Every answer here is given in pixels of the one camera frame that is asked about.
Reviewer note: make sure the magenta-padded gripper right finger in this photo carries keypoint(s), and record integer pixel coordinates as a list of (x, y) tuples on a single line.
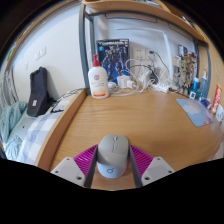
[(143, 161)]

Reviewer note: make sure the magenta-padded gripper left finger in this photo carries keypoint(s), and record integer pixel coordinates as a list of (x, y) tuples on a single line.
[(83, 161)]

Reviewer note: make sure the grey computer mouse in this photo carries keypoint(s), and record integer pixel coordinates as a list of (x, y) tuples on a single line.
[(112, 155)]

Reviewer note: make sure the light blue printed mouse pad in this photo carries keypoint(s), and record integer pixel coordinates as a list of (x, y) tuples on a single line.
[(196, 113)]

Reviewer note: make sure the checkered bedding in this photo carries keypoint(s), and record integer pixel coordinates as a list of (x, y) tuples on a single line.
[(38, 133)]

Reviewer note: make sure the white desk lamp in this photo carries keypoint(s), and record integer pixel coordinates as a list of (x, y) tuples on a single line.
[(160, 88)]

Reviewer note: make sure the white red-pump lotion bottle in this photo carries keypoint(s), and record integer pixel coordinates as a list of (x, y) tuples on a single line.
[(98, 83)]

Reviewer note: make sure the black bag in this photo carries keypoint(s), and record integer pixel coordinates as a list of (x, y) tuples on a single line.
[(38, 93)]

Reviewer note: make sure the white charger block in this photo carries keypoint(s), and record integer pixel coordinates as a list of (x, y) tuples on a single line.
[(124, 81)]

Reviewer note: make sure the small white cube clock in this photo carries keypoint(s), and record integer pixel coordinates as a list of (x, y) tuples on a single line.
[(192, 95)]

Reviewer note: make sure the teal blanket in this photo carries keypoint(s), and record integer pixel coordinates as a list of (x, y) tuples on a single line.
[(11, 120)]

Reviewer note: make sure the blue white-capped tube bottle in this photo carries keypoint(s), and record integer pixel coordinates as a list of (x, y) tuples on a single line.
[(196, 87)]

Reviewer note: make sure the tan robot figure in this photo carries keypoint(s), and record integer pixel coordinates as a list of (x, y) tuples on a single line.
[(182, 75)]

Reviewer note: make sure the blue spray bottle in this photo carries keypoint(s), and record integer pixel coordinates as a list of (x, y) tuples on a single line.
[(203, 86)]

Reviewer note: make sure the red chips can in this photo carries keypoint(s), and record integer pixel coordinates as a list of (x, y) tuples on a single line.
[(216, 98)]

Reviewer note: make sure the blue robot model kit box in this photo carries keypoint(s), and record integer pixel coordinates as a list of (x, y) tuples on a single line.
[(112, 60)]

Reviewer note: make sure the colourful model kit box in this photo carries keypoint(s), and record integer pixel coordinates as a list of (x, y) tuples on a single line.
[(186, 53)]

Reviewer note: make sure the wooden shelf unit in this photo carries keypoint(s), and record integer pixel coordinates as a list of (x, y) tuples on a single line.
[(140, 11)]

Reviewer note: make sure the grey metal desk frame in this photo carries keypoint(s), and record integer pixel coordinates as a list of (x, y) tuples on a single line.
[(82, 50)]

